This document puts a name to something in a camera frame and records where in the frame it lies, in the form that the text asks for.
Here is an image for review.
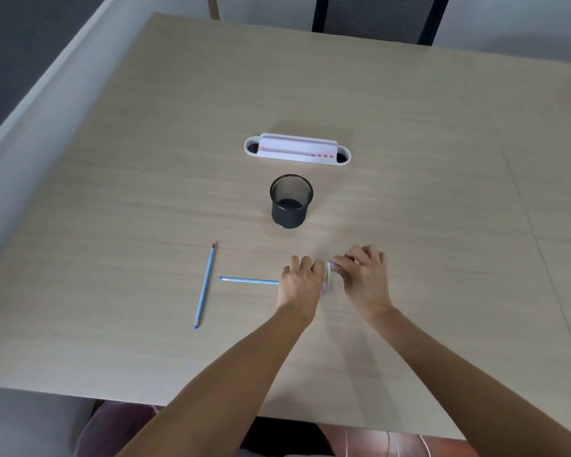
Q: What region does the person's left hand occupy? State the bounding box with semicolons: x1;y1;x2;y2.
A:
276;255;326;325

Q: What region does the black seat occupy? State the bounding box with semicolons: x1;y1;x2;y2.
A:
246;416;337;457

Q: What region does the person's left forearm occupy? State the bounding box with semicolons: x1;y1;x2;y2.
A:
115;303;318;457

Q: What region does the person's right forearm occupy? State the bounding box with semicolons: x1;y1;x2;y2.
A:
362;305;571;457

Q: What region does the black mesh pen cup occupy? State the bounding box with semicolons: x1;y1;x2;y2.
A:
269;174;314;229

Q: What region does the blue pencil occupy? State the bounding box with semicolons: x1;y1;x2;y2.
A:
219;276;280;285
193;242;217;330

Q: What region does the white pink desk organizer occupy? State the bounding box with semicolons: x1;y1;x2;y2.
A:
244;132;352;166

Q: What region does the thin white cable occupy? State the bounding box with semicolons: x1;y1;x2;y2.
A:
342;427;435;457

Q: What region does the person's right hand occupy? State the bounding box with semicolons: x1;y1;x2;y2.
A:
331;244;394;322

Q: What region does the black mesh office chair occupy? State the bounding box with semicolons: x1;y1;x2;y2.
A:
312;0;452;46

